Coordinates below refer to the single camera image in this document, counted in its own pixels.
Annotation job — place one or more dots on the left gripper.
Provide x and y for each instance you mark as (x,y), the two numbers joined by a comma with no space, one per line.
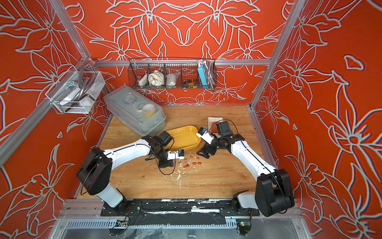
(168,163)

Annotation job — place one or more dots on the white square box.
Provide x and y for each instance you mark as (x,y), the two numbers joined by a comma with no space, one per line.
(212,121)

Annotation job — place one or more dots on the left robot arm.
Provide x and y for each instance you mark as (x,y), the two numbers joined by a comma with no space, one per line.
(94,173)

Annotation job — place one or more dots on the white cloth in basket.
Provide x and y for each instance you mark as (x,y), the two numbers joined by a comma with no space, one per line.
(156,78)

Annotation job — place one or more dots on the yellow tape roll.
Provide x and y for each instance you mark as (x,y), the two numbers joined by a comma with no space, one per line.
(149,110)

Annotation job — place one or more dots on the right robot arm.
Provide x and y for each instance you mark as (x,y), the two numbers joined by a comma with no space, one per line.
(273,193)

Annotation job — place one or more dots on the blue box in basket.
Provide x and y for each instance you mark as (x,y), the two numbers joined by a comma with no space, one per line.
(202,70)

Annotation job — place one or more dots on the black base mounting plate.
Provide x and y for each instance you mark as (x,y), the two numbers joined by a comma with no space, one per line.
(136,207)

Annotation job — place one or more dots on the clear wall-mounted bin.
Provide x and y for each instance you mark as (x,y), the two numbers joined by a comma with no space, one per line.
(76,91)

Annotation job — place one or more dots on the black wire wall basket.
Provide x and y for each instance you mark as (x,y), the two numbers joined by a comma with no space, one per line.
(179,73)

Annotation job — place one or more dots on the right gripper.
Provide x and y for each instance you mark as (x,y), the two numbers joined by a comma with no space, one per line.
(208,147)

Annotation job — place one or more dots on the yellow plastic tray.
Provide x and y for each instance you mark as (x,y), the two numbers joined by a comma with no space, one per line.
(185,138)

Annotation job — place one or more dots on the clear lidded storage container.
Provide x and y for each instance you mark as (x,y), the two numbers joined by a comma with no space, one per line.
(126,104)

